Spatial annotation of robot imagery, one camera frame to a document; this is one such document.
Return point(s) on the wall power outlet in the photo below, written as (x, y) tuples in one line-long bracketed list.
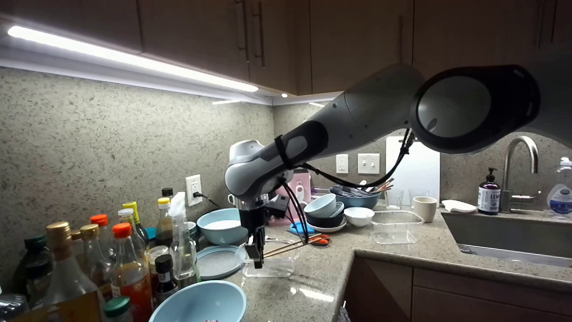
[(193, 191)]

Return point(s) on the yellow cap bottle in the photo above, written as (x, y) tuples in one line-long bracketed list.
[(165, 228)]

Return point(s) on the under cabinet light strip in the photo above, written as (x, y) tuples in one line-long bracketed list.
[(122, 58)]

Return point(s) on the gold cap oil bottle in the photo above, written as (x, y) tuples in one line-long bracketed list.
[(72, 296)]

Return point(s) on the dark blue dish bowl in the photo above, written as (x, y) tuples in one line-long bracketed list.
[(354, 198)]

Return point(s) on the dark soap pump bottle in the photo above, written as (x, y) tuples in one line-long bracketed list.
[(488, 196)]

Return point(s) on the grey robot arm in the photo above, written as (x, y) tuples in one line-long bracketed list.
[(458, 110)]

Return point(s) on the white mug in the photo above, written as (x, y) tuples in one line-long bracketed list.
[(426, 209)]

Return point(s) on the white cutting board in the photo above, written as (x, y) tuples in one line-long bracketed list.
[(417, 175)]

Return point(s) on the orange handled scissors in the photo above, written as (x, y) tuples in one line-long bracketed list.
[(320, 241)]

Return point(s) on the small white bowl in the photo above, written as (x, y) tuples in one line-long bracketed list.
[(360, 218)]

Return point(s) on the blue sponge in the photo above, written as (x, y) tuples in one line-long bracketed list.
[(297, 228)]

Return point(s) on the light blue mixing bowl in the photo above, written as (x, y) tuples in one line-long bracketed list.
[(222, 227)]

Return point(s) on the stacked blue black bowls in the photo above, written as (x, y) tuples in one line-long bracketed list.
[(326, 212)]

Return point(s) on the orange cap sauce bottle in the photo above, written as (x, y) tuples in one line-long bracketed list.
[(131, 275)]

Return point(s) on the clear plastic container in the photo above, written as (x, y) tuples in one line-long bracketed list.
[(395, 228), (279, 261)]

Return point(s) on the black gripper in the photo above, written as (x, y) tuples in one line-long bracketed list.
[(252, 219)]

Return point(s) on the light blue front bowl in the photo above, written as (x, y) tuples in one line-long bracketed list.
[(208, 302)]

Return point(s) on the upper wooden cabinets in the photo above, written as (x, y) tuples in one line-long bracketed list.
[(313, 46)]

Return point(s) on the clear spray bottle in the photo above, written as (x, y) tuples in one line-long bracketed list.
[(183, 246)]

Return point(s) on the light blue plate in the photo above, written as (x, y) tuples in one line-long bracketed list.
[(220, 262)]

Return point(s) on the dark green cap bottle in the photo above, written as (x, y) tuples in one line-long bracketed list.
[(36, 264)]

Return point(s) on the pink knife block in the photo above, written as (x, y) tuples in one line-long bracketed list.
[(301, 187)]

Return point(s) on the steel kitchen faucet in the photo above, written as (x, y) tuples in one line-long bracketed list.
[(520, 155)]

